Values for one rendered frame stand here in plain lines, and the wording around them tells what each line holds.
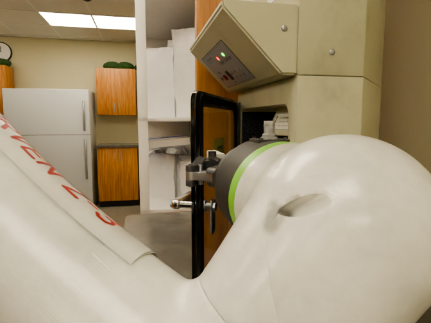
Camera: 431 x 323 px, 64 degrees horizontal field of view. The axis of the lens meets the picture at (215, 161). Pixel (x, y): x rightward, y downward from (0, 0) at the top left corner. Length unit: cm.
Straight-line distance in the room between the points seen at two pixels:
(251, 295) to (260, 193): 5
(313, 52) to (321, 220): 41
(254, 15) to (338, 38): 13
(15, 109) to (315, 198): 552
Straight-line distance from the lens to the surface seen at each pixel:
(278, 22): 54
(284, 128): 63
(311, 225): 16
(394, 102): 104
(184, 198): 61
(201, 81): 87
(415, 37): 101
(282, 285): 17
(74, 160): 548
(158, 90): 190
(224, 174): 30
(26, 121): 559
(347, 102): 57
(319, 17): 57
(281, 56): 53
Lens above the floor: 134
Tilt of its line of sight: 7 degrees down
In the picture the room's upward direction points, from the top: straight up
